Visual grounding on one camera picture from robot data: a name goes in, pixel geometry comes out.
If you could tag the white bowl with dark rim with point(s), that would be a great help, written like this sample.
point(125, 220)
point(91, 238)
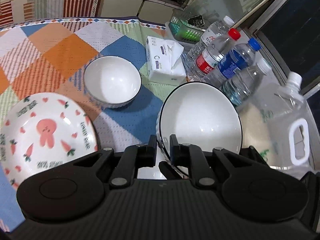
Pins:
point(112, 80)
point(150, 173)
point(200, 115)

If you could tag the dark window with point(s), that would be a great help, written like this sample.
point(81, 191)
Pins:
point(295, 35)

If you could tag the small black device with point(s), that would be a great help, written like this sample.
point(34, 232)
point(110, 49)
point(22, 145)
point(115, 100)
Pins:
point(197, 21)

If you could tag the patchwork counter cloth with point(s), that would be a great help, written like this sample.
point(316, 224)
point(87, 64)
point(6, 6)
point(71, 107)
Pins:
point(50, 0)

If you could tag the red cap water bottle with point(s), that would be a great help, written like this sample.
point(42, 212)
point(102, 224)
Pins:
point(207, 62)

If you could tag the clear plastic jug of rice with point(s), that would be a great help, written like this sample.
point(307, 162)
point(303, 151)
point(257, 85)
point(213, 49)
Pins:
point(275, 120)

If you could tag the white cap green label bottle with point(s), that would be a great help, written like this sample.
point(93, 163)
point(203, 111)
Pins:
point(245, 82)

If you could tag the cream base cabinet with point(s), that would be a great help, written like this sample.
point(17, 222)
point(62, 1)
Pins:
point(120, 7)

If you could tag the green plastic basket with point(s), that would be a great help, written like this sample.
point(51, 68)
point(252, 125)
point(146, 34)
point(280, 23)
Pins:
point(182, 28)

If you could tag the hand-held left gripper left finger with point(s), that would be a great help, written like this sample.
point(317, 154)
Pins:
point(151, 155)

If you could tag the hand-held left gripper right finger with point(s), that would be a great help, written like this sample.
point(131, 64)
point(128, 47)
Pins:
point(175, 155)

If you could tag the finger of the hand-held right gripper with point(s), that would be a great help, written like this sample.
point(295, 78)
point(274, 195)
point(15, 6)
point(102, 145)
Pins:
point(255, 158)

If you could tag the patchwork tablecloth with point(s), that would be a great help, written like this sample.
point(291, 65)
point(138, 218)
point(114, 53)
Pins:
point(62, 47)

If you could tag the blue cap water bottle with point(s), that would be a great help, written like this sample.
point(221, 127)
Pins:
point(232, 65)

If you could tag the white tissue pack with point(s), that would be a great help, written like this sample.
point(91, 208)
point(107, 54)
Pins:
point(160, 62)

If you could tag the pink bunny print plate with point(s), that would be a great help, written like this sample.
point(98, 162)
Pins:
point(50, 130)

